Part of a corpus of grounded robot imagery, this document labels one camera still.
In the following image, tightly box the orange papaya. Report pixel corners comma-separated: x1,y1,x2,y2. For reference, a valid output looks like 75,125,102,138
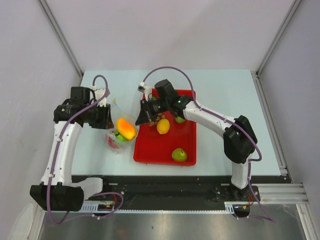
116,117,137,140

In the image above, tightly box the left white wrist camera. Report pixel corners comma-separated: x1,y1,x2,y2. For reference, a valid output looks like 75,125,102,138
90,86,110,107

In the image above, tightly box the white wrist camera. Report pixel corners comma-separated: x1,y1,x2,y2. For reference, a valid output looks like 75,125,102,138
90,86,110,107
137,81,153,101

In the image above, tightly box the brown longan bunch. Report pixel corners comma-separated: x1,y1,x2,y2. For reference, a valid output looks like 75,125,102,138
148,113,166,127

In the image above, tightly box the red plastic tray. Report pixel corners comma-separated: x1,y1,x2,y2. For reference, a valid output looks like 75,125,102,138
132,89,198,167

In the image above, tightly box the aluminium rail frame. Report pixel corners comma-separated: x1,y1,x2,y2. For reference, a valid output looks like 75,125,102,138
249,183,307,204

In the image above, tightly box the white cable duct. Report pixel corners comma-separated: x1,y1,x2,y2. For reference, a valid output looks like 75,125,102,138
81,201,236,214

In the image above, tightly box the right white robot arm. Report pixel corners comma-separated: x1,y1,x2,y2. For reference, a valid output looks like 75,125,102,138
135,79,258,201

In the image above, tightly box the green sugar apple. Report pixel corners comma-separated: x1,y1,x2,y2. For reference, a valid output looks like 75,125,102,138
175,116,186,124

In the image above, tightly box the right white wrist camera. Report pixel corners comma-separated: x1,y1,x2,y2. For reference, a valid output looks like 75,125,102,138
137,81,153,101

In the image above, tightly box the green pear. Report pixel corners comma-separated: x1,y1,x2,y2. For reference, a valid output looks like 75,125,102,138
171,148,188,162

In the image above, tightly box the yellow lemon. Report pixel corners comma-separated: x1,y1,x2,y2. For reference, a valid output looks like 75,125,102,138
156,118,170,135

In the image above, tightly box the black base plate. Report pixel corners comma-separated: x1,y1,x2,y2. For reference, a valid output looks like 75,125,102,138
71,174,261,203

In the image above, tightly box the red bell pepper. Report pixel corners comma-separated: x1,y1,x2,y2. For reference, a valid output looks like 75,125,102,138
105,135,120,149

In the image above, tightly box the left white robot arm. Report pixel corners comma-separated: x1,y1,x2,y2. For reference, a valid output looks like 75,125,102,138
29,86,114,212

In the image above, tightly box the green guava black stripe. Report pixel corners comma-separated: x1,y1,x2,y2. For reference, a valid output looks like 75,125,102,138
113,130,128,143

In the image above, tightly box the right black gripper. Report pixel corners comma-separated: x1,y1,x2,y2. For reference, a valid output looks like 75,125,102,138
136,97,170,126

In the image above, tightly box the clear zip top bag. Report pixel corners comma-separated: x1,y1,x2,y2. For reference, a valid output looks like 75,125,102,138
105,98,139,153

